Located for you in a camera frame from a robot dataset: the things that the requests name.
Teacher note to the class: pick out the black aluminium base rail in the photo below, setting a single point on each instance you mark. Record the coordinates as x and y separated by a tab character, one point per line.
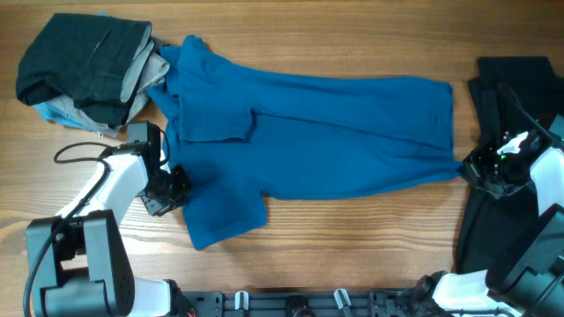
375	303

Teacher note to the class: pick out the blue polo shirt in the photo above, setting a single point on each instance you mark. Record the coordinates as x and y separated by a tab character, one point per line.
242	134

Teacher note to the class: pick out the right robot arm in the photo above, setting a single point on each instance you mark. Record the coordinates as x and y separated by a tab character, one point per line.
527	277

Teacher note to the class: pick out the dark green folded garment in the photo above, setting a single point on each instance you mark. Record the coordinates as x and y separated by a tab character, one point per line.
94	60

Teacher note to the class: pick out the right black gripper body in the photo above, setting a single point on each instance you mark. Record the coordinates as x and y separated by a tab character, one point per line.
499	172

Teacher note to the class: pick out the grey folded garment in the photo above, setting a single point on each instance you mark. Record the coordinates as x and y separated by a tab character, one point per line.
148	69

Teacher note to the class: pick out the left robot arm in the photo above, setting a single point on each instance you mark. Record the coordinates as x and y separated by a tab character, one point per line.
78	265

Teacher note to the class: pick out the left white rail clip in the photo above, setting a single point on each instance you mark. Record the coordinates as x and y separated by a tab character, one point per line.
241	301

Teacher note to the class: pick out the right white rail clip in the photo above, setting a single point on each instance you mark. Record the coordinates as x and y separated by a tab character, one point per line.
343	302

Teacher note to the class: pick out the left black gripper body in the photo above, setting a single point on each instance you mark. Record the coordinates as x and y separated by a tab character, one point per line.
167	190

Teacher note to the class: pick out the black garment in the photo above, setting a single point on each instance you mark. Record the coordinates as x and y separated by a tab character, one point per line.
491	225

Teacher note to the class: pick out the white rail clip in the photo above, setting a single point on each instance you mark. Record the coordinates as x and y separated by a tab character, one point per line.
343	302
241	301

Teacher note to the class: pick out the light blue folded garment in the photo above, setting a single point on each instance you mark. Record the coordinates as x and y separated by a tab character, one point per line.
50	113

